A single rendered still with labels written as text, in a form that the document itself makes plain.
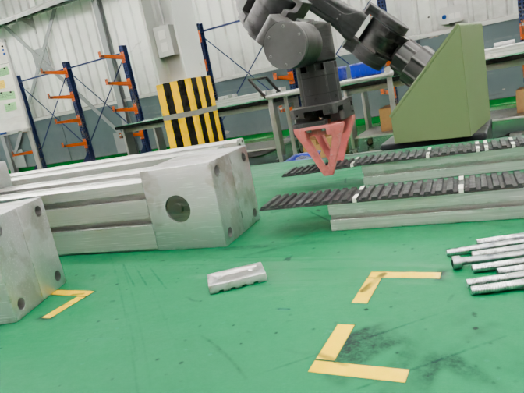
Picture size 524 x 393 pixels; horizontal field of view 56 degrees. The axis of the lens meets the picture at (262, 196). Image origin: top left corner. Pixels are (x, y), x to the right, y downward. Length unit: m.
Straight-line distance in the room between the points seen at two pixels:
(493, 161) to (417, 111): 0.33
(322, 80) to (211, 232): 0.27
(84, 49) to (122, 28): 1.18
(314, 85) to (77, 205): 0.34
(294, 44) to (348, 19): 0.47
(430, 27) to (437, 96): 7.23
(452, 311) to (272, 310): 0.12
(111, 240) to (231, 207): 0.16
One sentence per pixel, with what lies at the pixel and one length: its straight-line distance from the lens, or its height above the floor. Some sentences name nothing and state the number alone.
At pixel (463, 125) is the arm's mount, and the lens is 0.98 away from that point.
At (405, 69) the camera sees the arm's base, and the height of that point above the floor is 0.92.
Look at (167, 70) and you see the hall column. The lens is 4.15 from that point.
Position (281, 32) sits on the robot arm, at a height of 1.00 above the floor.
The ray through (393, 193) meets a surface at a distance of 0.50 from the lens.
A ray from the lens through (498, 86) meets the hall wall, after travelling 8.14.
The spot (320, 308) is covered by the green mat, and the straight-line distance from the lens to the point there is 0.37.
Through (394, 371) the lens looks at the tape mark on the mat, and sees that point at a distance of 0.29.
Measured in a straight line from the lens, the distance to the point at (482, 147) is 0.69.
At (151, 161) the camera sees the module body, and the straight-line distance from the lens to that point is 0.79.
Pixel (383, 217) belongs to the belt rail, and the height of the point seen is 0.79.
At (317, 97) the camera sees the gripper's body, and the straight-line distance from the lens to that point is 0.69.
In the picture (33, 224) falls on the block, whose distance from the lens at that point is 0.54.
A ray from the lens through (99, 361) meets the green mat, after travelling 0.38.
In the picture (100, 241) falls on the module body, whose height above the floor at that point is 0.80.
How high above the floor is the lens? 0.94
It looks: 12 degrees down
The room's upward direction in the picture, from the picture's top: 11 degrees counter-clockwise
